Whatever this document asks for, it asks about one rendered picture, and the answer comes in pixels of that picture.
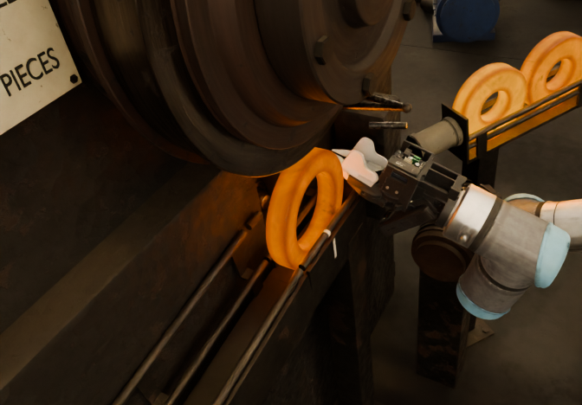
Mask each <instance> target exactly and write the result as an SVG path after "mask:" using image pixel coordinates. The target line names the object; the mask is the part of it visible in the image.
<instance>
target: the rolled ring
mask: <svg viewBox="0 0 582 405"><path fill-rule="evenodd" d="M315 177H316V178H317V184H318V195H317V202H316V206H315V210H314V215H313V217H312V220H311V222H310V224H309V226H308V228H307V230H306V232H305V233H304V235H303V236H302V237H301V238H300V239H299V240H298V241H297V237H296V222H297V215H298V211H299V207H300V205H301V200H302V197H303V196H304V193H305V191H306V189H307V186H308V185H309V184H310V183H311V181H312V180H313V179H314V178H315ZM343 188H344V178H343V170H342V166H341V162H340V160H339V158H338V156H337V155H336V154H335V153H333V152H332V151H329V150H325V149H321V148H317V147H314V148H313V149H312V150H311V151H310V152H309V153H308V154H307V155H306V156H305V157H304V158H303V159H301V160H300V161H299V162H297V163H296V164H294V165H292V166H291V167H289V168H287V169H285V170H283V171H282V172H281V174H280V175H279V177H278V180H277V182H276V184H275V187H274V190H273V193H272V196H271V199H270V202H269V206H268V214H267V221H266V241H267V246H268V251H269V254H270V256H271V258H272V259H273V260H274V261H275V262H276V263H277V264H279V265H281V266H284V267H288V268H290V269H293V270H296V268H299V265H300V263H301V262H302V260H303V259H304V258H305V256H306V255H307V253H308V252H309V250H310V249H311V247H312V246H313V245H314V243H315V242H316V241H317V240H318V238H319V237H320V235H321V233H322V232H323V230H324V229H325V228H326V227H327V225H328V224H329V222H330V221H331V220H332V219H333V217H334V216H335V214H336V213H337V212H338V210H339V209H340V207H341V204H342V197H343Z"/></svg>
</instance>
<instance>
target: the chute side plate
mask: <svg viewBox="0 0 582 405"><path fill-rule="evenodd" d="M362 222H363V223H364V233H365V232H366V230H367V222H366V206H365V198H364V197H362V196H361V195H359V197H358V199H357V200H356V202H355V203H354V205H353V206H352V207H351V208H350V209H349V211H348V212H347V214H346V215H345V217H344V218H343V220H342V221H341V223H340V224H339V226H338V227H337V228H336V229H335V231H334V232H333V234H332V235H331V237H330V238H329V240H328V241H327V243H326V244H325V246H324V247H323V248H322V249H321V250H320V253H319V254H318V256H317V257H316V259H315V260H314V262H313V263H312V264H311V266H310V267H309V268H308V270H307V274H304V275H303V277H302V279H301V281H300V283H299V285H298V286H297V287H296V289H295V290H294V293H293V294H292V296H291V297H290V298H289V300H288V302H287V304H286V305H285V306H284V308H283V309H282V311H281V313H280V315H279V317H278V318H277V320H276V321H275V323H274V324H273V326H272V328H271V329H270V331H269V332H268V335H267V336H266V337H265V339H264V340H263V342H262V344H261V346H260V347H259V349H258V351H257V352H256V354H255V355H254V357H253V358H252V360H251V362H250V363H249V366H248V367H247V369H246V370H245V371H244V373H243V374H242V377H241V378H240V380H239V381H238V383H237V385H236V386H235V388H234V389H233V391H232V392H231V394H230V396H229V398H228V400H227V401H226V403H224V405H261V404H262V401H263V400H264V398H265V396H266V394H267V393H268V391H269V390H270V388H271V386H272V384H273V383H274V381H275V379H276V377H277V376H278V374H279V372H280V371H281V368H282V366H283V365H284V363H285V362H286V360H287V359H288V356H289V354H290V353H291V351H292V349H293V348H294V346H295V344H296V342H297V341H298V339H299V337H300V335H301V333H302V332H303V331H304V329H305V327H306V325H307V323H308V321H309V319H310V318H311V317H312V315H313V313H314V311H315V309H316V307H317V306H318V304H319V303H320V302H321V300H322V299H323V297H324V296H325V294H326V292H327V290H328V289H329V287H330V286H331V285H332V283H333V281H334V280H335V278H336V277H337V275H338V274H339V272H340V270H341V269H342V267H343V266H344V265H345V263H346V261H347V260H348V258H349V257H348V247H347V245H348V243H349V242H350V240H351V239H352V238H353V236H354V235H355V233H356V232H357V230H358V229H359V226H360V225H361V223H362ZM334 238H335V244H336V253H337V256H336V258H335V257H334V249H333V239H334Z"/></svg>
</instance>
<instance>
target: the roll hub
mask: <svg viewBox="0 0 582 405"><path fill-rule="evenodd" d="M406 1H407V0H255V11H256V17H257V21H258V26H259V30H260V33H261V37H262V42H263V45H264V48H265V50H266V53H267V55H268V58H269V60H270V62H271V64H272V67H273V69H274V70H275V72H276V74H277V75H278V77H279V78H280V80H281V81H282V83H283V84H284V85H285V86H286V87H287V88H288V89H289V90H290V91H291V92H293V93H295V94H296V95H298V96H300V97H302V98H306V99H311V100H319V101H324V102H328V103H334V104H338V105H343V106H351V105H354V104H357V103H359V102H360V101H362V100H364V99H365V98H366V97H368V96H365V95H364V93H363V91H362V85H363V79H364V78H365V76H366V75H367V74H368V73H374V74H375V75H376V78H377V80H378V81H377V85H376V88H377V87H378V85H379V84H380V82H381V81H382V79H384V77H385V75H386V74H387V72H388V70H389V68H390V66H391V64H392V63H393V60H394V58H395V56H396V54H397V52H398V49H399V46H400V44H401V41H402V39H403V36H404V32H405V29H406V26H407V22H408V21H405V19H404V16H403V10H404V3H405V2H406ZM324 35H329V36H330V38H331V40H332V42H333V45H334V47H333V58H332V59H331V60H330V61H329V62H328V63H327V64H326V65H319V63H318V62H317V61H316V59H315V57H314V51H315V44H316V42H317V41H318V40H319V39H320V38H321V37H322V36H324Z"/></svg>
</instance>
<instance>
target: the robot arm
mask: <svg viewBox="0 0 582 405"><path fill-rule="evenodd" d="M410 145H411V146H413V147H415V148H417V149H419V150H420V151H423V152H425V153H424V156H423V158H420V157H418V156H416V155H414V154H412V153H411V152H412V150H410V149H409V146H410ZM331 151H332V152H333V153H335V154H336V155H337V156H338V158H339V160H340V162H341V166H342V170H343V177H344V178H345V179H346V180H347V182H348V183H349V184H350V185H351V186H352V187H353V188H354V189H355V190H356V191H357V193H358V194H360V195H361V196H362V197H364V198H365V199H366V200H368V201H370V202H372V203H376V204H378V205H379V206H380V207H382V208H383V207H384V206H385V207H386V208H390V209H389V210H387V211H385V212H384V214H383V215H382V216H381V218H380V222H379V224H378V226H377V228H378V229H379V230H380V231H381V233H382V234H383V235H384V236H385V237H388V236H391V235H394V234H397V233H400V232H402V231H405V230H407V229H410V228H414V227H416V226H419V225H422V224H424V223H426V222H431V221H433V220H436V218H437V215H439V216H438V218H437V220H436V223H435V225H437V226H438V227H440V228H443V226H444V227H445V229H444V231H443V236H445V237H447V238H449V239H450V240H452V241H454V242H456V243H458V244H460V245H462V246H464V247H466V248H467V249H469V250H471V251H472V252H474V253H475V254H474V256H473V258H472V260H471V262H470V263H469V266H468V268H467V269H466V271H465V273H464V274H462V275H461V276H460V278H459V280H458V283H457V286H456V294H457V297H458V299H459V301H460V303H461V304H462V306H463V307H464V308H465V309H466V310H467V311H468V312H470V313H471V314H473V315H474V316H476V317H478V318H483V319H497V318H500V317H501V316H502V315H504V314H506V313H508V312H509V311H510V309H511V307H512V305H513V304H514V303H515V302H516V301H517V300H518V299H519V298H520V297H521V296H522V295H523V294H524V292H525V291H526V290H527V289H528V288H529V287H530V286H531V285H532V284H534V285H535V286H537V287H541V288H547V287H548V286H550V285H551V283H552V282H553V280H554V279H555V277H556V276H557V274H558V272H559V270H560V269H561V267H562V264H563V262H564V260H565V258H566V255H567V252H582V199H578V200H569V201H561V202H552V201H547V202H545V201H543V200H542V199H540V198H539V197H537V196H534V195H529V194H515V195H512V196H509V197H507V198H506V199H505V200H502V199H500V198H499V197H497V196H495V195H493V194H491V193H489V192H487V191H486V190H483V189H481V188H479V187H477V186H475V185H473V184H469V186H468V187H467V189H466V190H464V187H463V185H464V184H465V182H466V180H467V178H466V177H464V176H462V175H460V174H458V173H456V172H454V171H452V170H450V169H448V168H446V167H444V166H442V165H440V164H438V163H436V162H434V161H432V159H433V157H434V155H435V153H432V152H430V151H427V150H425V149H424V148H422V147H420V146H418V145H415V144H413V143H412V142H410V141H408V140H406V139H405V140H404V142H403V143H402V146H401V148H400V150H397V151H396V152H395V153H394V155H392V156H391V158H390V160H388V159H386V158H385V157H382V156H380V155H379V154H378V153H377V152H375V149H374V144H373V142H372V140H370V139H369V138H362V139H361V140H360V141H359V142H358V143H357V144H356V145H355V146H354V148H353V149H352V150H351V151H349V150H341V149H338V150H336V149H332V150H331ZM379 176H380V177H379ZM378 177H379V179H378ZM378 180H379V181H380V183H377V184H375V183H376V182H377V181H378Z"/></svg>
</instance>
